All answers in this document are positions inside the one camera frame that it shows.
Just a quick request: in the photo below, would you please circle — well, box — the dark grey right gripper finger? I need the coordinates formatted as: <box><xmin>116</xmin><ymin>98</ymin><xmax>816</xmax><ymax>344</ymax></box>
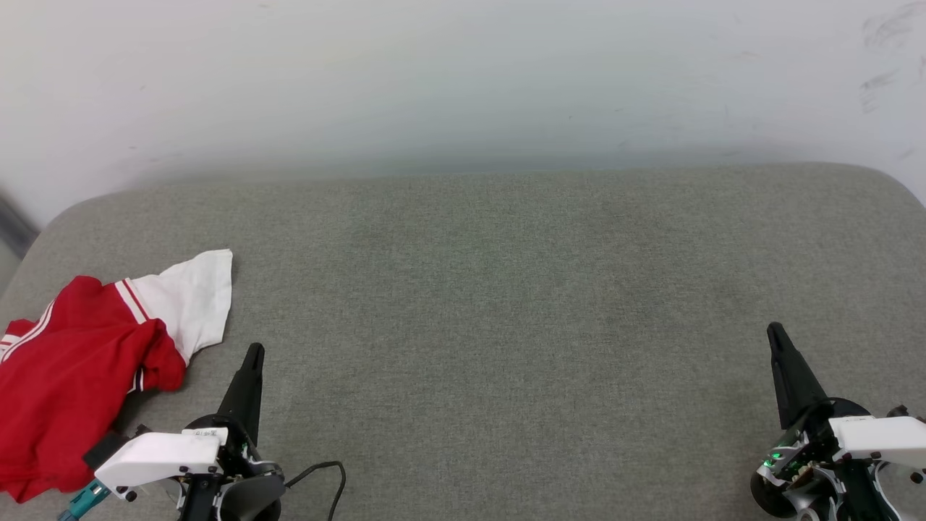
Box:
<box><xmin>767</xmin><ymin>322</ymin><xmax>830</xmax><ymax>431</ymax></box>

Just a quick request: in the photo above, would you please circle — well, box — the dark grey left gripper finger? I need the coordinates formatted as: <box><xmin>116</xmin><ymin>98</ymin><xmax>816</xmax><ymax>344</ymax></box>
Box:
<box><xmin>216</xmin><ymin>343</ymin><xmax>266</xmax><ymax>446</ymax></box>

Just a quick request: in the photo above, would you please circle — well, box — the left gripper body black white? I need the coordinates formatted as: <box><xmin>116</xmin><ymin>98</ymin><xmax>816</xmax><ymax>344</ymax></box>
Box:
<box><xmin>83</xmin><ymin>415</ymin><xmax>263</xmax><ymax>521</ymax></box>

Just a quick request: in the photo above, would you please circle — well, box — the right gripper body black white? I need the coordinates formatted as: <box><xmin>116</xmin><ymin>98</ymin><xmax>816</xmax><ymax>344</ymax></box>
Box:
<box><xmin>750</xmin><ymin>398</ymin><xmax>926</xmax><ymax>521</ymax></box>

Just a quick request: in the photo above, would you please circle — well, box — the red and white jersey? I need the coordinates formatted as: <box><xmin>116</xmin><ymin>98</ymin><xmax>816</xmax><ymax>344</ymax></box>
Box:
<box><xmin>0</xmin><ymin>250</ymin><xmax>234</xmax><ymax>504</ymax></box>

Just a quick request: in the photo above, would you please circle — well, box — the grey fabric sofa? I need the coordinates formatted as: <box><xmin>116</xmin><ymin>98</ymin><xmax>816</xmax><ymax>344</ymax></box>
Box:
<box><xmin>0</xmin><ymin>163</ymin><xmax>926</xmax><ymax>521</ymax></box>

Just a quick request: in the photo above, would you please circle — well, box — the teal cable connector plug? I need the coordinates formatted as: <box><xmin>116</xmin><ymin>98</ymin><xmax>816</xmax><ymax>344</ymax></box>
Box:
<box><xmin>58</xmin><ymin>480</ymin><xmax>111</xmax><ymax>521</ymax></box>

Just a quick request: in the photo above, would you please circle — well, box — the thin black cable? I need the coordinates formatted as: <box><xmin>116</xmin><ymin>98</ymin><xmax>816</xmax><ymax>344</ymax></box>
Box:
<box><xmin>284</xmin><ymin>461</ymin><xmax>347</xmax><ymax>521</ymax></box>

